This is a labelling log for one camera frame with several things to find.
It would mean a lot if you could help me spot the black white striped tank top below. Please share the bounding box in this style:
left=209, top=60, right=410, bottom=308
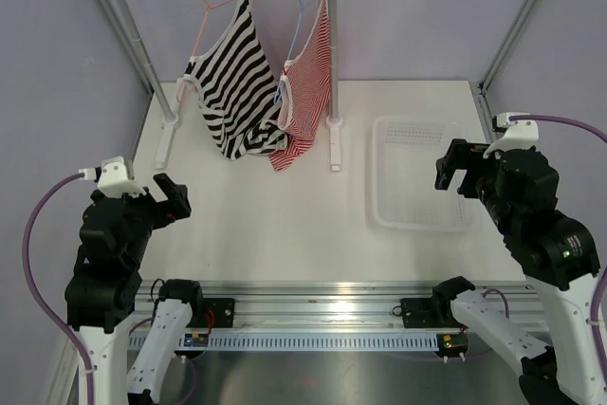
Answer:
left=181, top=0, right=288, bottom=160

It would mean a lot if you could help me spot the pink wire hanger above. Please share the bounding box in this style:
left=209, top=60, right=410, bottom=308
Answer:
left=176, top=0, right=237, bottom=104

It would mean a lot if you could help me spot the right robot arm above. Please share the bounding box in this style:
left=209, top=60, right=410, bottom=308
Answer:
left=430, top=139, right=606, bottom=404

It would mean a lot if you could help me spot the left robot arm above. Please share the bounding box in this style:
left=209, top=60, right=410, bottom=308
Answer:
left=64, top=174, right=205, bottom=404

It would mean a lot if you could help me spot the red white striped tank top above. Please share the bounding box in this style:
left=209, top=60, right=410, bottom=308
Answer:
left=269, top=0, right=331, bottom=172

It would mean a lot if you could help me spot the white plastic basket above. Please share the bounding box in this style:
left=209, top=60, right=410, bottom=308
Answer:
left=370, top=117, right=477, bottom=232

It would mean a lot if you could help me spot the white and silver clothes rack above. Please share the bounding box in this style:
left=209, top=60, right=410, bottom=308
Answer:
left=116, top=0, right=343, bottom=173

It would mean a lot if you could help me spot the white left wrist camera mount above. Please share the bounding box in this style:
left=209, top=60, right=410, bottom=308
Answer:
left=79, top=156, right=146, bottom=198

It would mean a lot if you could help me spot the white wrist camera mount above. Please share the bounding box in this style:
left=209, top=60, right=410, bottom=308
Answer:
left=79, top=156, right=146, bottom=198
left=483, top=112, right=539, bottom=159

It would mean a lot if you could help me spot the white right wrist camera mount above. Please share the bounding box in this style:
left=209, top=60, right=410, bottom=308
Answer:
left=483, top=112, right=539, bottom=159

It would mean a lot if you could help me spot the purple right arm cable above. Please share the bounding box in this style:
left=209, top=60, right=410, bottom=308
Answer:
left=524, top=113, right=607, bottom=145

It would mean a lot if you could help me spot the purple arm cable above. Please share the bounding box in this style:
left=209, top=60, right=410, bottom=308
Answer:
left=23, top=173, right=96, bottom=405
left=524, top=113, right=607, bottom=145

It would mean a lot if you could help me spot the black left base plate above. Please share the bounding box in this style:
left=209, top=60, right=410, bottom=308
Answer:
left=188, top=298, right=235, bottom=329

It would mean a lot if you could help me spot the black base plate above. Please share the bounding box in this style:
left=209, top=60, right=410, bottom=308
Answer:
left=399, top=298, right=448, bottom=329
left=188, top=298, right=235, bottom=329

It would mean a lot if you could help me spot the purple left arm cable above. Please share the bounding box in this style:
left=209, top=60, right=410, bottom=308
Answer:
left=23, top=173, right=96, bottom=405

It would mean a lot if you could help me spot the white slotted cable duct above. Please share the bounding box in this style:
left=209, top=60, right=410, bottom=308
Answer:
left=127, top=332, right=440, bottom=353

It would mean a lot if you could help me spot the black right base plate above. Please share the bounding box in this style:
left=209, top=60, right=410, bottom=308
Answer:
left=399, top=298, right=448, bottom=329

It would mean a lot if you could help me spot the aluminium mounting rail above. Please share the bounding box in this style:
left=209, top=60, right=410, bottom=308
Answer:
left=135, top=280, right=547, bottom=333

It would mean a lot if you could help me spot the blue wire hanger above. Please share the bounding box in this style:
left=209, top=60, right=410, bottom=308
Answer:
left=273, top=0, right=320, bottom=105

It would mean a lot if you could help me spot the right aluminium frame post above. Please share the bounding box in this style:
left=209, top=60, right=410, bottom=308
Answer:
left=478, top=0, right=541, bottom=96

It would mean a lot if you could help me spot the aluminium frame post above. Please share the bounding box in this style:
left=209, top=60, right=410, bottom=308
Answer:
left=94, top=0, right=154, bottom=98
left=478, top=0, right=541, bottom=96

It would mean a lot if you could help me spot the left aluminium frame post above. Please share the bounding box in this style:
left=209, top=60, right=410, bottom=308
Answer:
left=94, top=0, right=154, bottom=98

